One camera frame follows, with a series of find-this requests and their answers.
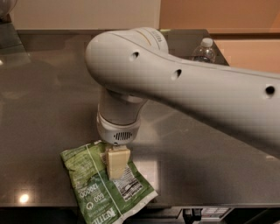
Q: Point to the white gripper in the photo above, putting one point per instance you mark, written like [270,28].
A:
[116,131]

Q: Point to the green jalapeno chip bag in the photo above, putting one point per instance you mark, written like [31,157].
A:
[100,199]

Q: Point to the clear plastic water bottle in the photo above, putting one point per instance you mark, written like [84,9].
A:
[205,51]

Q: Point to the glass object top left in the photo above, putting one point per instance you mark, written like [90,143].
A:
[6,6]

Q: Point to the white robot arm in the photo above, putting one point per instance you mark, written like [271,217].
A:
[135,66]

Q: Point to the black device under table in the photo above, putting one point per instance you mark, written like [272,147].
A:
[208,214]

